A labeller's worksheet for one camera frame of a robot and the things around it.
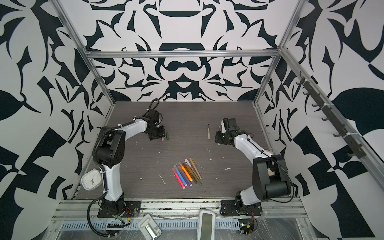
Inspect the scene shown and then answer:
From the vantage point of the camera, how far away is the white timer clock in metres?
0.81

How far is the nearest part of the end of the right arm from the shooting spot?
665 millimetres

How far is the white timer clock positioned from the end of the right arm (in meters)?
0.67
